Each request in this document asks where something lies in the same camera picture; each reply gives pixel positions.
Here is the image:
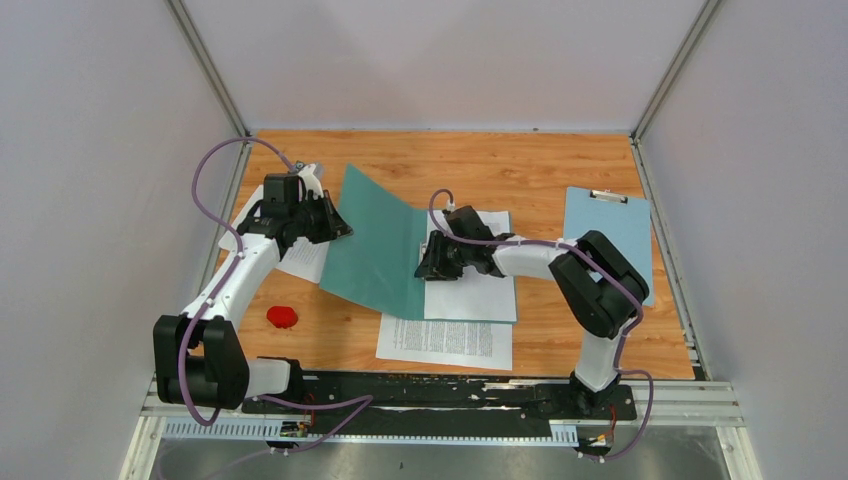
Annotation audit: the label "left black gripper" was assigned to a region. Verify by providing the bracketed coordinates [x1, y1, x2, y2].
[291, 190, 355, 245]

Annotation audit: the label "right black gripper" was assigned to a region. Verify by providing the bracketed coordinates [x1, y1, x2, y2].
[415, 230, 473, 281]

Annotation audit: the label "printed paper sheet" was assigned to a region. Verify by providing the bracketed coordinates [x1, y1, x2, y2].
[231, 186, 330, 284]
[376, 314, 513, 371]
[423, 209, 518, 323]

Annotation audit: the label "teal green folder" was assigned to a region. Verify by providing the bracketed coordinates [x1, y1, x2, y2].
[319, 163, 518, 325]

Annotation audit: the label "blue clipboard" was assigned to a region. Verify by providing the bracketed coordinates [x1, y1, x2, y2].
[563, 186, 655, 307]

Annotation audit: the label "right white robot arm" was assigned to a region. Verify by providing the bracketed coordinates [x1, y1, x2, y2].
[414, 206, 650, 418]

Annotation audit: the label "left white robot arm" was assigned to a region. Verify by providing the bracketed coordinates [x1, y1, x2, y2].
[153, 164, 353, 413]

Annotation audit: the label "red small object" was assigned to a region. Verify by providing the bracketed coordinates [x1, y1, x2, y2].
[266, 306, 299, 329]

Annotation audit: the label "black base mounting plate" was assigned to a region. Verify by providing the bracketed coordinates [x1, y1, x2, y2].
[241, 369, 637, 439]

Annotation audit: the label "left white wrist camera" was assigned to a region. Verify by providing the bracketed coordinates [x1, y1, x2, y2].
[297, 163, 327, 200]

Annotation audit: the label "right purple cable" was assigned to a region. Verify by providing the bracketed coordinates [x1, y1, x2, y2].
[427, 189, 656, 464]

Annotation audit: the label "aluminium frame rail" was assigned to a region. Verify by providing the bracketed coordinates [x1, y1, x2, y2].
[141, 370, 744, 447]

